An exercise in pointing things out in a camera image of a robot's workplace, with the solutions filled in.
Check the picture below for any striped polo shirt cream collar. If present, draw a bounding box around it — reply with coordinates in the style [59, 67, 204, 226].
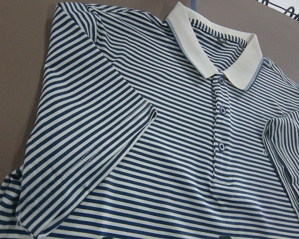
[0, 2, 299, 239]

